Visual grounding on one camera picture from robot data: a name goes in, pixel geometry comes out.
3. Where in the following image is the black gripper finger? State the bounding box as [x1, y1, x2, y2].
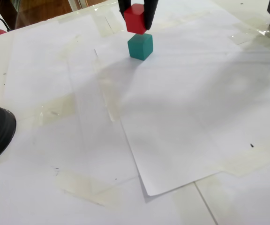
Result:
[118, 0, 132, 13]
[143, 0, 159, 31]

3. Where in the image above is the red cube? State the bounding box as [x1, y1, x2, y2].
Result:
[123, 3, 148, 35]

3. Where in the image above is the teal blue cube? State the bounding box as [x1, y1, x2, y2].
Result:
[127, 33, 154, 61]

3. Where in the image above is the beige masking tape strip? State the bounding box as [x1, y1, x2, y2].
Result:
[54, 170, 124, 207]
[31, 93, 84, 128]
[88, 9, 124, 38]
[97, 77, 123, 123]
[209, 150, 270, 179]
[170, 174, 234, 225]

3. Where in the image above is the large white paper underlay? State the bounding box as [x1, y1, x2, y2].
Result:
[3, 0, 270, 211]

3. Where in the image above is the white paper sheet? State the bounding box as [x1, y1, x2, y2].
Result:
[94, 14, 270, 197]

